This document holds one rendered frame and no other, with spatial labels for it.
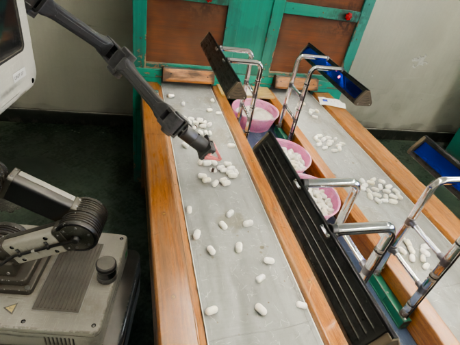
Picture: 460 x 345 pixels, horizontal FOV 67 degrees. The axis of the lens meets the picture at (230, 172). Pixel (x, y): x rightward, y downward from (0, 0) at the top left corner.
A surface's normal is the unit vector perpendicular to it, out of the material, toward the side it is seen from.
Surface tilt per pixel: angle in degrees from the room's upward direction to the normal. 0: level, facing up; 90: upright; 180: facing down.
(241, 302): 0
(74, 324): 0
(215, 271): 0
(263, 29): 90
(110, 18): 90
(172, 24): 90
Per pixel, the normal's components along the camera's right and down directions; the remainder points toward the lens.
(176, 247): 0.16, -0.80
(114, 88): 0.18, 0.61
